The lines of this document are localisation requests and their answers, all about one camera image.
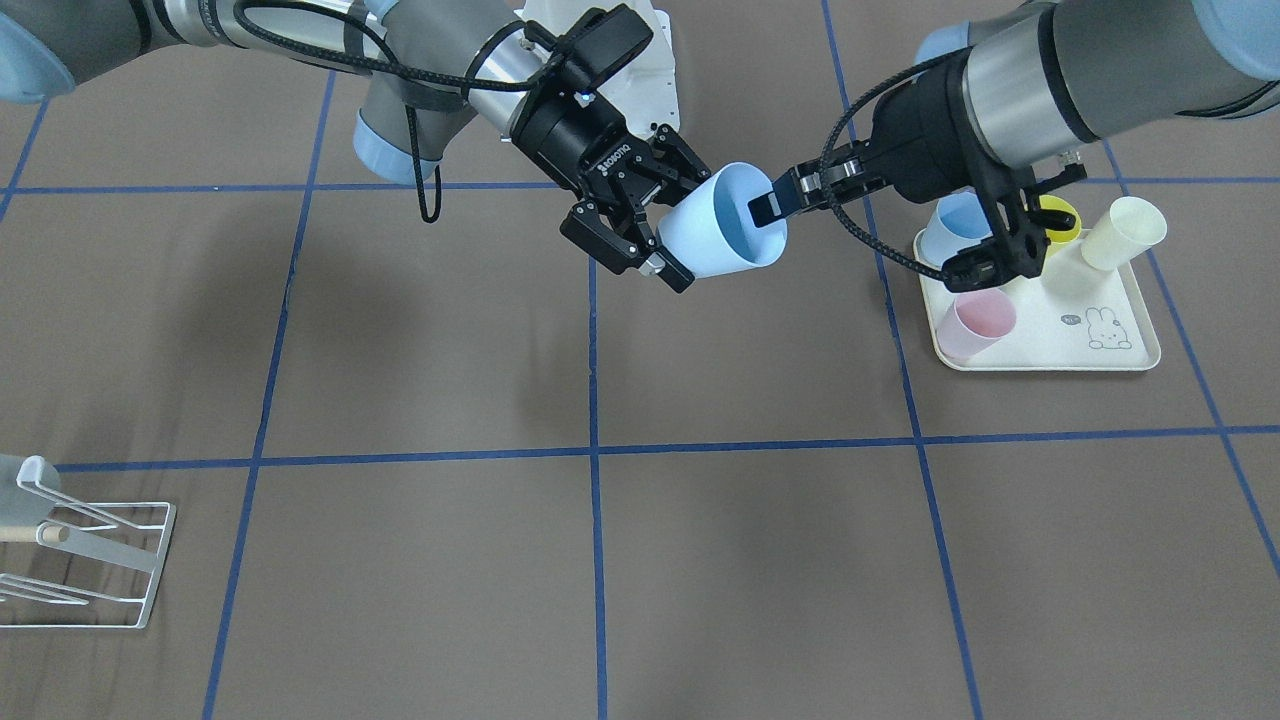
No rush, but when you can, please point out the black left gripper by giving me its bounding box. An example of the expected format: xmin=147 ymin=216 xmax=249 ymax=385
xmin=748 ymin=68 xmax=1011 ymax=228

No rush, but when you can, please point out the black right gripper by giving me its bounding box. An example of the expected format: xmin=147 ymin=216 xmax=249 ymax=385
xmin=512 ymin=85 xmax=713 ymax=293

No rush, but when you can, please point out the light blue plastic cup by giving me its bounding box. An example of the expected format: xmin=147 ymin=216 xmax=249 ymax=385
xmin=657 ymin=161 xmax=788 ymax=279

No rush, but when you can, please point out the grey plastic cup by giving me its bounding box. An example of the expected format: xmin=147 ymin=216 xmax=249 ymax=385
xmin=1 ymin=454 xmax=60 ymax=541

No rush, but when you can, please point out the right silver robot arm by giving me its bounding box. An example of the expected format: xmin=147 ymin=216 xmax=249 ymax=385
xmin=1 ymin=1 xmax=710 ymax=292

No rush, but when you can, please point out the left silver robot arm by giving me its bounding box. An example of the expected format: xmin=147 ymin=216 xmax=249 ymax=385
xmin=748 ymin=1 xmax=1277 ymax=227

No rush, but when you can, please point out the pink plastic cup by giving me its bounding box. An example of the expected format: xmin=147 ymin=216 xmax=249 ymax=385
xmin=934 ymin=290 xmax=1018 ymax=360

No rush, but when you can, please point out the yellow plastic cup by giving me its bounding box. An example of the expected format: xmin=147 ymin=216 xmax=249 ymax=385
xmin=1038 ymin=193 xmax=1082 ymax=259

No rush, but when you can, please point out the cream plastic cup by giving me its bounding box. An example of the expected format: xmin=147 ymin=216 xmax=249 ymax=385
xmin=1080 ymin=196 xmax=1169 ymax=272

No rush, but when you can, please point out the cream plastic tray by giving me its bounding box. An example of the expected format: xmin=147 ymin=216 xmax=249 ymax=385
xmin=919 ymin=238 xmax=1164 ymax=372

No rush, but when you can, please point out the brown paper table cover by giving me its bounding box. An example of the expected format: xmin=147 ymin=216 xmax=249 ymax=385
xmin=3 ymin=47 xmax=1277 ymax=719

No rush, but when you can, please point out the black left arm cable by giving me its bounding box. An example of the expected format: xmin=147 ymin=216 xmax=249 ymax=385
xmin=818 ymin=55 xmax=977 ymax=281

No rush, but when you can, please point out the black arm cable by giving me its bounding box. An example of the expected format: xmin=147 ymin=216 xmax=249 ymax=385
xmin=818 ymin=55 xmax=977 ymax=281
xmin=232 ymin=0 xmax=561 ymax=223

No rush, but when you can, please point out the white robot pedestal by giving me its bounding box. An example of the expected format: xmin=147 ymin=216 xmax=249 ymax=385
xmin=515 ymin=1 xmax=681 ymax=138

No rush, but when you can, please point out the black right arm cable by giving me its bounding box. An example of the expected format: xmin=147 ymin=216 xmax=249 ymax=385
xmin=232 ymin=0 xmax=561 ymax=223

